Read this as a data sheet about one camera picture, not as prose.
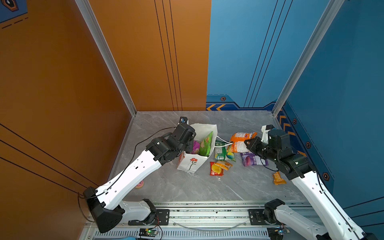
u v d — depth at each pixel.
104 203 0.38
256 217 0.72
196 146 0.84
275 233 0.70
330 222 0.38
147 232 0.71
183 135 0.50
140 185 0.83
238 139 0.75
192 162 0.76
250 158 0.90
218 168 0.88
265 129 0.65
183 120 0.62
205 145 0.82
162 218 0.74
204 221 0.73
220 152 0.94
